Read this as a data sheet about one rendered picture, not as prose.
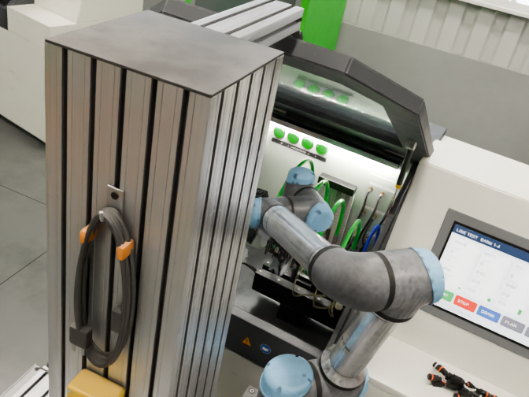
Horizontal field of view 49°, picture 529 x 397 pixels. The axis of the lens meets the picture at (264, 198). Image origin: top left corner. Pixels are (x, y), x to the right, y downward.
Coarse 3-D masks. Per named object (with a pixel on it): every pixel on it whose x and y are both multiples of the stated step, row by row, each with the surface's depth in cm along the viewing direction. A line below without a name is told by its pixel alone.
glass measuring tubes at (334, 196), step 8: (320, 176) 217; (328, 176) 218; (336, 184) 215; (344, 184) 215; (352, 184) 216; (320, 192) 221; (336, 192) 220; (344, 192) 215; (352, 192) 214; (328, 200) 221; (336, 200) 219; (352, 200) 218; (336, 216) 224; (344, 216) 221; (336, 224) 226; (344, 224) 224; (328, 232) 226; (328, 240) 230
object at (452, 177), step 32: (448, 160) 186; (480, 160) 191; (416, 192) 184; (448, 192) 180; (480, 192) 177; (512, 192) 174; (416, 224) 186; (512, 224) 174; (416, 320) 192; (448, 352) 189; (480, 352) 185; (512, 352) 181; (512, 384) 183
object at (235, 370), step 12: (228, 360) 205; (240, 360) 203; (228, 372) 208; (240, 372) 205; (252, 372) 202; (228, 384) 211; (240, 384) 208; (252, 384) 205; (216, 396) 216; (228, 396) 213; (240, 396) 210
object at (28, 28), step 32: (0, 0) 478; (32, 0) 435; (64, 0) 419; (96, 0) 419; (128, 0) 443; (0, 32) 436; (32, 32) 412; (64, 32) 410; (0, 64) 450; (32, 64) 425; (0, 96) 465; (32, 96) 438; (32, 128) 453
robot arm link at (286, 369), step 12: (276, 360) 139; (288, 360) 139; (300, 360) 139; (264, 372) 137; (276, 372) 136; (288, 372) 136; (300, 372) 136; (312, 372) 137; (264, 384) 135; (276, 384) 133; (288, 384) 133; (300, 384) 134; (312, 384) 137; (264, 396) 136; (276, 396) 133; (288, 396) 133; (300, 396) 134; (312, 396) 136
